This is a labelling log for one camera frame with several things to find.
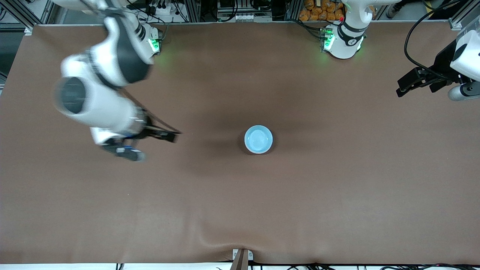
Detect metal table clamp bracket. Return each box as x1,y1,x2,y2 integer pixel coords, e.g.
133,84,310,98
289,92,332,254
232,248,254,270

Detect light blue bowl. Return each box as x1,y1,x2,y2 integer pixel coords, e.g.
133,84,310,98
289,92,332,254
244,125,273,155

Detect aluminium frame post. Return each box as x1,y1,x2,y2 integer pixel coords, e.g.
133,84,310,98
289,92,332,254
285,0,302,21
184,0,201,22
448,0,473,30

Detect white power strip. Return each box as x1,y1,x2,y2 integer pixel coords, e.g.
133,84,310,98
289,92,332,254
144,2,177,15

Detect brown table cover mat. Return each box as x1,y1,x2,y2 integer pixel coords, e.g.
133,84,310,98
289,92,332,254
0,22,480,265

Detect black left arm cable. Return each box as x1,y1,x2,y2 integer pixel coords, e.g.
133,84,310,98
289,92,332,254
404,0,460,80

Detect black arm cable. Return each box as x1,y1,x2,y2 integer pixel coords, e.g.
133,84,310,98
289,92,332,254
123,91,182,134
404,0,460,80

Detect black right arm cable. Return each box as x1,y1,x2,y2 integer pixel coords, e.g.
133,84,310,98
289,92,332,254
123,91,182,134

